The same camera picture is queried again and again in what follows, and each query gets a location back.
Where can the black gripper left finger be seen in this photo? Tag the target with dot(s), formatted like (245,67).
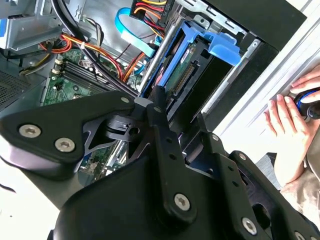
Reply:
(62,120)

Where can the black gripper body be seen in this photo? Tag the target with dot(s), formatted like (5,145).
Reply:
(120,200)

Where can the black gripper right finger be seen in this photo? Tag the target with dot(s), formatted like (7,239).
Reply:
(250,190)

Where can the round black blue-ringed tool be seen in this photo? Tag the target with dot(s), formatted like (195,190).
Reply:
(311,110)

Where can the hard disk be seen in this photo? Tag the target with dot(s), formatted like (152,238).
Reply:
(222,47)

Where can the person's right hand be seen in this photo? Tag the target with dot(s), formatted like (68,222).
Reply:
(290,140)

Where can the person's left hand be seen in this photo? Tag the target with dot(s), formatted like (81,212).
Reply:
(311,80)

